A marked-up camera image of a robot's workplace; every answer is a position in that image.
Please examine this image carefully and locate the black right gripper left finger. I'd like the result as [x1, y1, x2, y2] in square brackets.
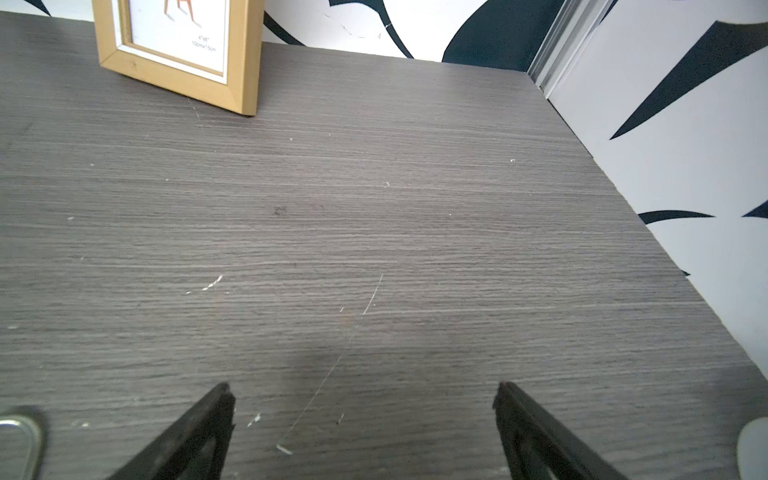
[111, 382, 236, 480]

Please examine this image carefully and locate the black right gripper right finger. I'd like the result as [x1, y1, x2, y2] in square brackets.
[493, 382, 625, 480]

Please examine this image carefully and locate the brass padlock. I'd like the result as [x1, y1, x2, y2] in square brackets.
[1, 406, 47, 479]

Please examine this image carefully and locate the gold picture frame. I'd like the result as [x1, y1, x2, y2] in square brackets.
[92, 0, 264, 116]

